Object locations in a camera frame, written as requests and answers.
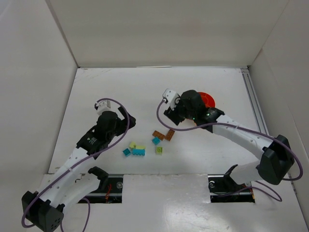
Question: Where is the teal small lego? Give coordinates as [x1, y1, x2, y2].
[152, 137, 161, 145]
[123, 148, 131, 157]

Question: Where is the teal small lego middle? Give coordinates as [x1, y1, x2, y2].
[152, 137, 161, 145]

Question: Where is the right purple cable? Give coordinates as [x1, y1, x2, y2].
[156, 99, 304, 203]

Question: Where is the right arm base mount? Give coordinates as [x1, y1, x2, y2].
[208, 165, 255, 203]

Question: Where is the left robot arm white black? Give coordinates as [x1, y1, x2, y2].
[21, 106, 136, 232]

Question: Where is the purple cable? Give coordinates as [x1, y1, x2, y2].
[156, 99, 304, 203]
[21, 98, 131, 232]

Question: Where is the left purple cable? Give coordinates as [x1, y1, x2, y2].
[21, 98, 131, 232]

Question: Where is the aluminium rail right side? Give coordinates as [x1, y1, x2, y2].
[240, 68, 269, 135]

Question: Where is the teal long lego brick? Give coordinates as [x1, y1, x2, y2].
[132, 148, 145, 156]

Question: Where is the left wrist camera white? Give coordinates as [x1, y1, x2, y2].
[94, 100, 111, 116]

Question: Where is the lime green lego brick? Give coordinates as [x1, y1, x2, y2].
[155, 146, 163, 155]

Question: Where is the orange round divided container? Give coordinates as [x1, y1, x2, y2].
[198, 92, 215, 108]

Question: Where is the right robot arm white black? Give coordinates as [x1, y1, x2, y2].
[162, 89, 296, 185]

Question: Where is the brown lego brick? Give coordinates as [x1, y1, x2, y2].
[152, 130, 165, 141]
[165, 129, 175, 141]

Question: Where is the pale yellow small lego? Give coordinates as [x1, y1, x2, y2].
[129, 142, 136, 149]

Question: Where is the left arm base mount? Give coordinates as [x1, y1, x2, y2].
[84, 166, 124, 204]

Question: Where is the teal small lego left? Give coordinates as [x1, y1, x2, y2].
[123, 148, 131, 157]

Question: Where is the pale yellow long lego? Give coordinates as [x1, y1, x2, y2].
[135, 145, 146, 150]

